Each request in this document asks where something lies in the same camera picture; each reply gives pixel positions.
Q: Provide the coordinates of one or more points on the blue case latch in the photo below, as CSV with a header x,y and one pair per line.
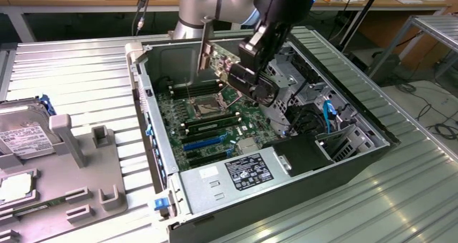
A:
x,y
159,203

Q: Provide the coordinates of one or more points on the metal socket cover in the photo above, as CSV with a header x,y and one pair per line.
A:
x,y
229,96

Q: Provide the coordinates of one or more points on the metal slat side table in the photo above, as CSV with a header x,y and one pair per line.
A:
x,y
433,25

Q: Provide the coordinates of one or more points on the CPU socket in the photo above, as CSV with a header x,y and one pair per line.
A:
x,y
207,106

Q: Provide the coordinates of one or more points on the black tripod pole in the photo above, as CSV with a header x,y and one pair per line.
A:
x,y
361,12

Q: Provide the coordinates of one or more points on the grey power supply unit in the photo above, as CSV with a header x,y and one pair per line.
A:
x,y
214,192

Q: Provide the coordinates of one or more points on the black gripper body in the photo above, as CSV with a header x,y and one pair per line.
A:
x,y
286,1

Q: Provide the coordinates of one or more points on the green motherboard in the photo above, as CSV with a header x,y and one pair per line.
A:
x,y
247,119

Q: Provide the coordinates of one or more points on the brown cardboard box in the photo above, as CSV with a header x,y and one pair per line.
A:
x,y
382,28

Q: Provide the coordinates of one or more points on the silver chipset heatsink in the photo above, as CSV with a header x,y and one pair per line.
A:
x,y
247,147

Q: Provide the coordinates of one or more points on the thin locking lever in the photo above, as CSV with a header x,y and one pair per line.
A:
x,y
188,92

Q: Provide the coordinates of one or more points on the green RAM stick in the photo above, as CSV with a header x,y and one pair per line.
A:
x,y
39,206

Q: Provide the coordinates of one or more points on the metal disk bay cage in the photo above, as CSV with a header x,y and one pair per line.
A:
x,y
297,92

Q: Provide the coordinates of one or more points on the black RAM slot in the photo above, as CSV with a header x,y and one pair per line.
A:
x,y
195,88

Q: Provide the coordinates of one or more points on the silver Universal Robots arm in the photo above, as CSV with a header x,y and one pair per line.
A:
x,y
200,7

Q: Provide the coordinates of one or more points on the graphics card with black fan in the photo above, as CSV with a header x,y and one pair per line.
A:
x,y
218,58

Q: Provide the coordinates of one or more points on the silver CPU chip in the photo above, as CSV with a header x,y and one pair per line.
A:
x,y
14,186

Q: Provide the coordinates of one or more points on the black expansion slot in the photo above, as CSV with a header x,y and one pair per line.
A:
x,y
207,157

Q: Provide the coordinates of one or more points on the blue disk bracket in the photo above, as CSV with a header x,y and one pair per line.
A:
x,y
48,106

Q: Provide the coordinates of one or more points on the open black PC case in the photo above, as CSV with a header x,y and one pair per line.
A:
x,y
358,98

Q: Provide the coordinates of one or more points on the silver hard disk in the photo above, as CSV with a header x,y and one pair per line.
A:
x,y
24,130

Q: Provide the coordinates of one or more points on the grey parts rack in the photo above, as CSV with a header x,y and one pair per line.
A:
x,y
64,189

